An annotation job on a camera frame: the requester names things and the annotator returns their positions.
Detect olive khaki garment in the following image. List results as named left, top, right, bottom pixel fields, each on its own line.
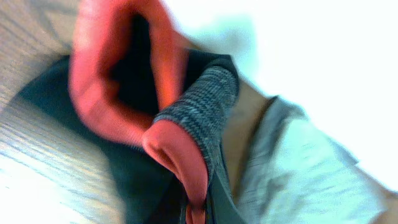
left=223, top=82, right=397, bottom=223

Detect black leggings with red waistband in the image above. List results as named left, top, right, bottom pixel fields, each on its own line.
left=20, top=1, right=243, bottom=223

